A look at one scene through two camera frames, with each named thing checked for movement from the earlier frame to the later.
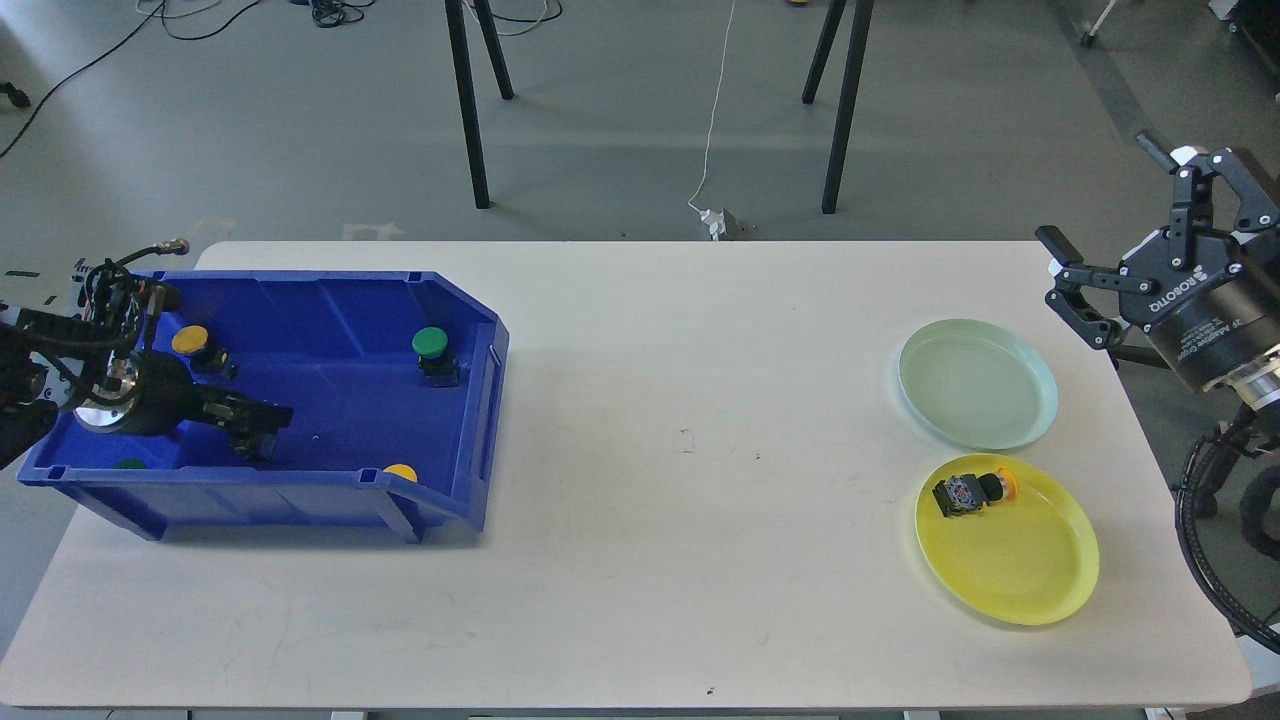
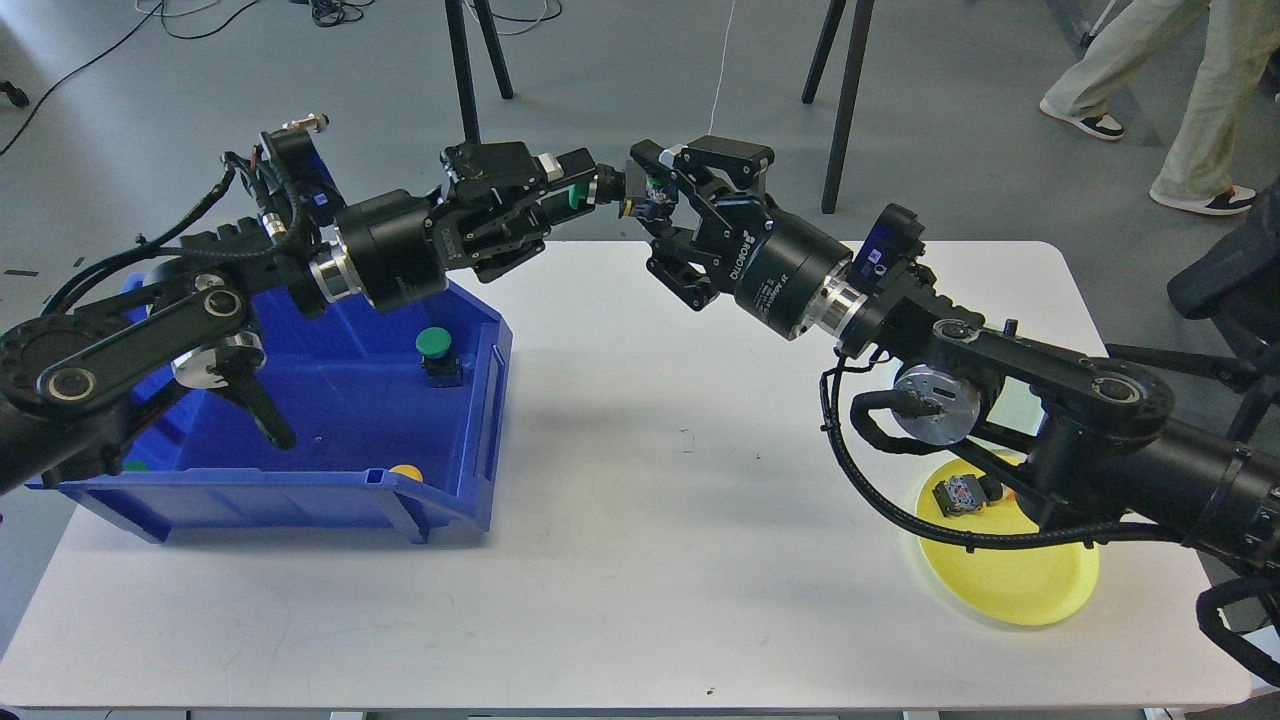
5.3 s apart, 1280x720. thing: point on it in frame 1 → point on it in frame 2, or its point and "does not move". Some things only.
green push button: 438,364 does not move
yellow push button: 960,493 does not move
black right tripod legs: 848,90 does not move
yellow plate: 1027,560 does not move
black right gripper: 1212,296 → 775,263
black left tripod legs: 457,24 does not move
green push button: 249,444 → 644,194
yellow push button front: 402,471 does not move
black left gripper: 166,396 → 400,246
